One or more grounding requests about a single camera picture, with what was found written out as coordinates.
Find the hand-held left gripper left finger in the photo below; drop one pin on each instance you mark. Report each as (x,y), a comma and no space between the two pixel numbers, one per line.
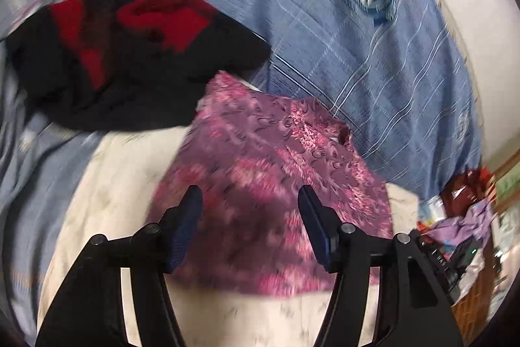
(183,233)

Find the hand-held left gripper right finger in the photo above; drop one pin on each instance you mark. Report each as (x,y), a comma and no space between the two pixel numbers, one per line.
(319,233)

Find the purple floral shirt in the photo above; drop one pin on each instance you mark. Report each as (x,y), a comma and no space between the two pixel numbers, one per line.
(252,176)

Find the wooden cabinet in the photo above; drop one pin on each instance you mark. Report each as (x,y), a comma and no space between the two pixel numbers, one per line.
(471,314)

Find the white printed packet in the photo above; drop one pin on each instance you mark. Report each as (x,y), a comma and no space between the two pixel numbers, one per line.
(432,211)

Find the dark red plastic bag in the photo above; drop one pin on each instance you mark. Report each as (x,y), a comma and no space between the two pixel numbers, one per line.
(459,192)

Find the cream floral bed sheet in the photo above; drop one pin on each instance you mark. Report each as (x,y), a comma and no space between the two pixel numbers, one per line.
(113,176)

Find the black and red garment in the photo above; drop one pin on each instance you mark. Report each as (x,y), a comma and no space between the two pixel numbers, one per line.
(122,87)

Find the grey-blue striped cloth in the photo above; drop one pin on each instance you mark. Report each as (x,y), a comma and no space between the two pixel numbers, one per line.
(32,176)

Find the blue plaid duvet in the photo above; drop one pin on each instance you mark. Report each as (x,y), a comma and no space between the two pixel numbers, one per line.
(325,58)

